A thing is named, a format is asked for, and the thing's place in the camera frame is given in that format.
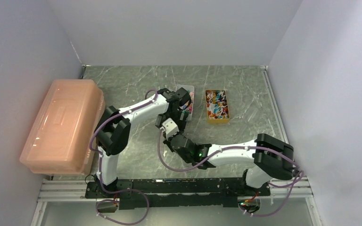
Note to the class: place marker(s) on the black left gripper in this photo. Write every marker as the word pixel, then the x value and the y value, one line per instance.
pixel 182 124

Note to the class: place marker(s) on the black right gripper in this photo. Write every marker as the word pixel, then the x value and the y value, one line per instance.
pixel 167 142

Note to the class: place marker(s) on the white tin of pastel candies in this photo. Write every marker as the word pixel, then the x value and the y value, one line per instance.
pixel 188 107

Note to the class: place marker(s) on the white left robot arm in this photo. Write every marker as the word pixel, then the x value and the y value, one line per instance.
pixel 113 130

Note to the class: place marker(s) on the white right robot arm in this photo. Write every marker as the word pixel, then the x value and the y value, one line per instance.
pixel 271 158

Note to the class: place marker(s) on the gold tin of lollipops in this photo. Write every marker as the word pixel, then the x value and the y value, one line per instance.
pixel 217 107

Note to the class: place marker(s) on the orange translucent storage box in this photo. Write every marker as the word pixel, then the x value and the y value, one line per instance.
pixel 58 142

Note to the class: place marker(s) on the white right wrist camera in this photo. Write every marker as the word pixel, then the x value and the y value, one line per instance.
pixel 169 128

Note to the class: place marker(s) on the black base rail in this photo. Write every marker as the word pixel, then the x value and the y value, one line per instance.
pixel 140 193

